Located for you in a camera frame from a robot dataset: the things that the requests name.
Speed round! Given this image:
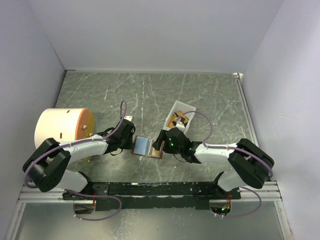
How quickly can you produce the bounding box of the brown leather card holder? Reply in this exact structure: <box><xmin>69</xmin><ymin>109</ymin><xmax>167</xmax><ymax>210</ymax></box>
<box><xmin>131</xmin><ymin>136</ymin><xmax>165</xmax><ymax>159</ymax></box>

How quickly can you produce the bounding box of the white card tray box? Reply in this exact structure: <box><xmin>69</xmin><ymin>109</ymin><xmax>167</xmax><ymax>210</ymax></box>
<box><xmin>162</xmin><ymin>100</ymin><xmax>197</xmax><ymax>134</ymax></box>

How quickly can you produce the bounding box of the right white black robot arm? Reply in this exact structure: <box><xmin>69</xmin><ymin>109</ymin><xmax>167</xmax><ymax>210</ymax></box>
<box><xmin>152</xmin><ymin>127</ymin><xmax>275</xmax><ymax>199</ymax></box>

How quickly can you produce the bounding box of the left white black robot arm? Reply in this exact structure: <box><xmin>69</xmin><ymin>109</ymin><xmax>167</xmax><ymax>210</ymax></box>
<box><xmin>22</xmin><ymin>118</ymin><xmax>136</xmax><ymax>200</ymax></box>

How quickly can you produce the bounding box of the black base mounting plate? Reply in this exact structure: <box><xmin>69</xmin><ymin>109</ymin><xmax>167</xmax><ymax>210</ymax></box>
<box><xmin>62</xmin><ymin>181</ymin><xmax>241</xmax><ymax>211</ymax></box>

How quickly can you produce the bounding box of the white orange cylinder drum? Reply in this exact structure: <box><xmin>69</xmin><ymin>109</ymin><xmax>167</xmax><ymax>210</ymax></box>
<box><xmin>34</xmin><ymin>108</ymin><xmax>96</xmax><ymax>148</ymax></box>

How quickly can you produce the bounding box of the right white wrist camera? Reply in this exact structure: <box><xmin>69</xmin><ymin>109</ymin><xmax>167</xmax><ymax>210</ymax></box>
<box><xmin>175</xmin><ymin>121</ymin><xmax>185</xmax><ymax>130</ymax></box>

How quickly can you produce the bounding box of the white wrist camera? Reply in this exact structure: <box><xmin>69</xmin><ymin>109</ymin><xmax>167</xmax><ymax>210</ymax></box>
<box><xmin>124</xmin><ymin>115</ymin><xmax>134</xmax><ymax>122</ymax></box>
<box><xmin>175</xmin><ymin>121</ymin><xmax>185</xmax><ymax>130</ymax></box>

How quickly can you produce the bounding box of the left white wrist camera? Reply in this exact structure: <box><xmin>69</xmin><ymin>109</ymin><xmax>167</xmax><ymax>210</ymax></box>
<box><xmin>124</xmin><ymin>115</ymin><xmax>134</xmax><ymax>122</ymax></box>

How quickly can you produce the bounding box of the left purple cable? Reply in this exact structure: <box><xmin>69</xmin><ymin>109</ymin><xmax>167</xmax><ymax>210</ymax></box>
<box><xmin>23</xmin><ymin>100</ymin><xmax>128</xmax><ymax>189</ymax></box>

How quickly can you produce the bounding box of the aluminium right side rail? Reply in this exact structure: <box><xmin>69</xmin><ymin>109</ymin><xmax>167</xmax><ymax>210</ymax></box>
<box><xmin>232</xmin><ymin>72</ymin><xmax>259</xmax><ymax>146</ymax></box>

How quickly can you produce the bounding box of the aluminium rail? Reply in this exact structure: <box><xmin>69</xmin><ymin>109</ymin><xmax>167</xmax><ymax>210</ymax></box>
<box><xmin>232</xmin><ymin>72</ymin><xmax>259</xmax><ymax>146</ymax></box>
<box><xmin>18</xmin><ymin>181</ymin><xmax>282</xmax><ymax>203</ymax></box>

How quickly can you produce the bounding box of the aluminium front rail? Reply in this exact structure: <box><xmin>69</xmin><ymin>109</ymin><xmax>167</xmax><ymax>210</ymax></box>
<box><xmin>18</xmin><ymin>181</ymin><xmax>282</xmax><ymax>203</ymax></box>

